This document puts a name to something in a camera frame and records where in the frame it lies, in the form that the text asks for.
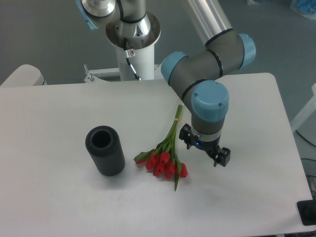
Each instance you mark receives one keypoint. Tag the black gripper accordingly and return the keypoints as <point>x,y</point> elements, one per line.
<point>220,156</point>

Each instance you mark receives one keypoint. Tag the red tulip bouquet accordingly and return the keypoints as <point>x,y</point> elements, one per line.
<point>163,160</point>

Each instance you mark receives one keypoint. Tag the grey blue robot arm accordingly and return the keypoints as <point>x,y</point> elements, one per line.
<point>194,79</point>

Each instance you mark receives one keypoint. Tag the black ribbed cylindrical vase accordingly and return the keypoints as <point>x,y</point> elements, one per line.
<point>104,147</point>

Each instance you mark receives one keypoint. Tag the black box at table edge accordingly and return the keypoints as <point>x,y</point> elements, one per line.
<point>307,212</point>

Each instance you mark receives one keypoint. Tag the blue plastic bag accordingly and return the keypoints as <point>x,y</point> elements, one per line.
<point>306,8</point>

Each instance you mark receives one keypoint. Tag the white rounded side table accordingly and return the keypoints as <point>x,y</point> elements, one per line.
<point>25,75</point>

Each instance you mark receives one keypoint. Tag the white frame on right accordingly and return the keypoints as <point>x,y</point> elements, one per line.
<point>305,112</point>

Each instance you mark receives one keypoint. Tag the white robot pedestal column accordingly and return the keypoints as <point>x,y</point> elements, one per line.
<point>135,46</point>

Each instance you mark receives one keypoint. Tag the white metal base bracket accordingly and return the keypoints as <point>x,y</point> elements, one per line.
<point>111,74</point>

